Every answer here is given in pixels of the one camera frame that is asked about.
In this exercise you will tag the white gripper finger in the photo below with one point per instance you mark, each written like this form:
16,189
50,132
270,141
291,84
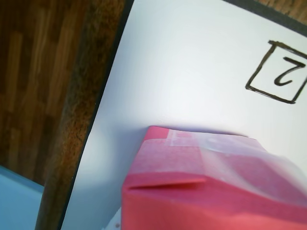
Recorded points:
117,222

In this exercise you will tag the red paper box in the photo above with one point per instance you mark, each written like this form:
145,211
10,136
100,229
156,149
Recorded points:
204,191

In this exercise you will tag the white paper sheet marked 2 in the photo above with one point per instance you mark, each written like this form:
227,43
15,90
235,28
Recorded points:
180,72

